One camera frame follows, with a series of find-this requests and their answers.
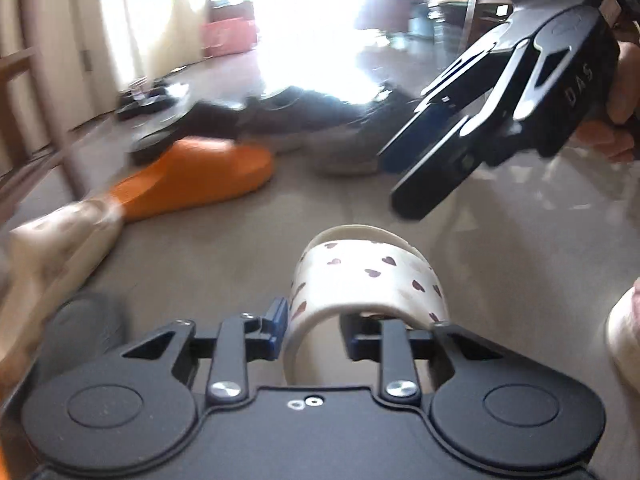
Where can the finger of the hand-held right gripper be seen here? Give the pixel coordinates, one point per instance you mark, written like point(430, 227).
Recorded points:
point(415, 140)
point(435, 185)

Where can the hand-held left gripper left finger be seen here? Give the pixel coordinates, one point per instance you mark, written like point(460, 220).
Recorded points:
point(279, 321)

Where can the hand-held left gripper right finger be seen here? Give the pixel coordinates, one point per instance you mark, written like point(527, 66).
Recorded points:
point(361, 347)

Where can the white heart-print slipper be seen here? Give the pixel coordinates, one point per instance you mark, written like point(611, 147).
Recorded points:
point(55, 255)
point(370, 280)

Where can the orange slipper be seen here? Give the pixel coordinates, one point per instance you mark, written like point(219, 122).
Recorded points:
point(200, 175)

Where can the dark grey textured slipper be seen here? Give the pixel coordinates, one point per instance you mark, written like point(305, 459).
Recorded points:
point(95, 320)

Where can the black slipper with metal ornaments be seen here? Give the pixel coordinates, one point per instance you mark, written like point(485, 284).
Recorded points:
point(150, 105)
point(160, 86)

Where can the person's right hand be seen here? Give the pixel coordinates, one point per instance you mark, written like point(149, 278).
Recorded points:
point(625, 105)

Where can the pink bag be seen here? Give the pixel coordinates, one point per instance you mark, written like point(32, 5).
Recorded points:
point(229, 35)

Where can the pale rounded object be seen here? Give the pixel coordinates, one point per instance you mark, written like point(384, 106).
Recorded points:
point(625, 335)

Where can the wooden chair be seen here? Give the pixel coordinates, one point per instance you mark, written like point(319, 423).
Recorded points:
point(45, 60)

